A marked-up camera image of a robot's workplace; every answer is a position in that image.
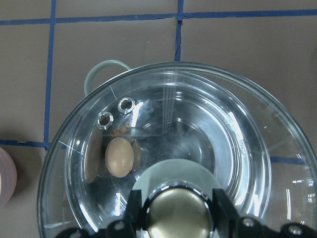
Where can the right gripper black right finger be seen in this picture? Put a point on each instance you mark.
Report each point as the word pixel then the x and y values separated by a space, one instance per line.
pixel 229 224

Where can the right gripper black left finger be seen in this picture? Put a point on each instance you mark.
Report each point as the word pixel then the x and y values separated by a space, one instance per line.
pixel 122 228

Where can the beige egg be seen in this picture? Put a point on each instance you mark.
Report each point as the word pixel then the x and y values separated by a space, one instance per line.
pixel 119 157

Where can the glass pot lid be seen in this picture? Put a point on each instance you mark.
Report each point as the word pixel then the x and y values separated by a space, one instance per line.
pixel 182 211

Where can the pale green electric pot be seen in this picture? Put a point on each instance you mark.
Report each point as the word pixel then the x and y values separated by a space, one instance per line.
pixel 183 126

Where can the pink bowl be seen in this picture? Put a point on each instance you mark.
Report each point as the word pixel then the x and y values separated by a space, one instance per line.
pixel 8 177

